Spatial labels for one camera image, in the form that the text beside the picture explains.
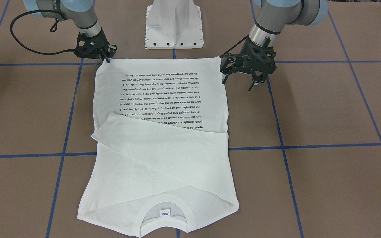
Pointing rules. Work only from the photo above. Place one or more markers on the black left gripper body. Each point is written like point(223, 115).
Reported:
point(231, 65)

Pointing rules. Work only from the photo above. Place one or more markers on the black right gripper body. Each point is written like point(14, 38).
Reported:
point(101, 42)

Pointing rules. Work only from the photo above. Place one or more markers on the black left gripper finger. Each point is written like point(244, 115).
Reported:
point(228, 65)

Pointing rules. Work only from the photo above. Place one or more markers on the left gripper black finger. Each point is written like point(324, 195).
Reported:
point(257, 79)

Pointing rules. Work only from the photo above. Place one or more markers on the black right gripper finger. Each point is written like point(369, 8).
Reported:
point(108, 52)

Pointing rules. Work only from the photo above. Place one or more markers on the white long-sleeve printed shirt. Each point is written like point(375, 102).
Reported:
point(162, 147)

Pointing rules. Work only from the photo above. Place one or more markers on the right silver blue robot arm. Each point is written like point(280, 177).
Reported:
point(80, 11)

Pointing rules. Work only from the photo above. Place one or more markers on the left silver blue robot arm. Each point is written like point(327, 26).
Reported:
point(275, 14)

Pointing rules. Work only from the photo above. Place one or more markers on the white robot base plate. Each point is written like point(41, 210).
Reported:
point(173, 24)

